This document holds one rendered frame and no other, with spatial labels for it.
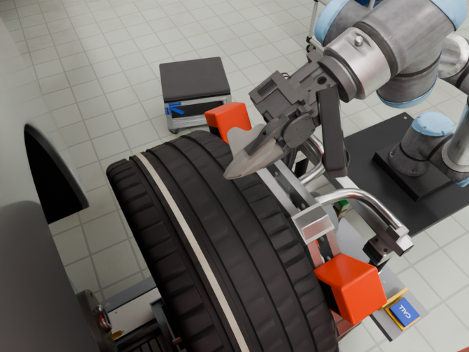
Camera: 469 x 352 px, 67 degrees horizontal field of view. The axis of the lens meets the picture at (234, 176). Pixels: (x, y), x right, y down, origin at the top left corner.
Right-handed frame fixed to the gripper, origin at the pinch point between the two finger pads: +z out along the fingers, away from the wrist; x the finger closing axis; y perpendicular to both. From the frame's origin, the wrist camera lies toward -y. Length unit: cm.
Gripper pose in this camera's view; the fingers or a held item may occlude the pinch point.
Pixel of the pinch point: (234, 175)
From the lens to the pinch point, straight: 50.7
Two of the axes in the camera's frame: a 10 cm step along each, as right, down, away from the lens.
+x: -3.5, -2.6, -9.0
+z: -7.8, 6.1, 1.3
